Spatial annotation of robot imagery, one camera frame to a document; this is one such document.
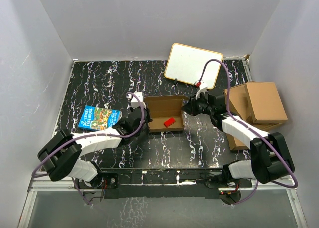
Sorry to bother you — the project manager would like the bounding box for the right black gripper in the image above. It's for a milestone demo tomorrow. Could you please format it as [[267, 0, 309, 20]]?
[[181, 92, 214, 116]]

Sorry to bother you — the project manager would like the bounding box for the small red block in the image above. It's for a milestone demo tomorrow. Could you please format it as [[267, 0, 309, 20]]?
[[164, 117, 176, 128]]

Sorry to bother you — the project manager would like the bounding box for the blue treehouse book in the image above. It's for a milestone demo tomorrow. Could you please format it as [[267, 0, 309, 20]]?
[[78, 105, 122, 131]]

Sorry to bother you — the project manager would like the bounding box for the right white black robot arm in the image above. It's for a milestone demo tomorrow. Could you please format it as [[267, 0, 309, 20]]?
[[182, 92, 298, 188]]

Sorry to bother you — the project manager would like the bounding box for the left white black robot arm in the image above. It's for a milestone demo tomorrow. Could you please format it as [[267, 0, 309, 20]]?
[[37, 106, 150, 188]]

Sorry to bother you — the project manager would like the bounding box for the flat brown cardboard box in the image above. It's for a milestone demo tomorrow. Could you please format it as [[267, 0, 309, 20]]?
[[223, 85, 284, 152]]

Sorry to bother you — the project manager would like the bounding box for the closed brown cardboard box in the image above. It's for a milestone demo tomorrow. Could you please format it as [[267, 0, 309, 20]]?
[[245, 82, 288, 124]]

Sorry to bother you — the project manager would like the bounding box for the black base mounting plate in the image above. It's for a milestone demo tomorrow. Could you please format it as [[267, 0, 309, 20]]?
[[76, 168, 252, 200]]

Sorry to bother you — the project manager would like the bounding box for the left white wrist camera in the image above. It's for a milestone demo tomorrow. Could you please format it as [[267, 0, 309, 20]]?
[[127, 92, 146, 109]]

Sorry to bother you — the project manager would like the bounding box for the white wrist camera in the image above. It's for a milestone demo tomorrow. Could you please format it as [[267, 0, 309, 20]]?
[[195, 81, 208, 100], [127, 92, 146, 109]]

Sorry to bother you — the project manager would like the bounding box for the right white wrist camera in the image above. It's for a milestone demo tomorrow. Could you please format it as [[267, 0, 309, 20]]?
[[195, 81, 208, 100]]

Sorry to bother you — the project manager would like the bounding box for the whiteboard with wooden frame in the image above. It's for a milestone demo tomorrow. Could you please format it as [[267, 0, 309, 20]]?
[[164, 43, 223, 89]]

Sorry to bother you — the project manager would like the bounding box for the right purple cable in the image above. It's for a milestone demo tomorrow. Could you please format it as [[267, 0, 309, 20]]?
[[198, 59, 299, 205]]

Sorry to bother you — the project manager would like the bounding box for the aluminium frame rail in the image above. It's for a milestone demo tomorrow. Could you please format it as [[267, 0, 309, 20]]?
[[17, 169, 309, 228]]

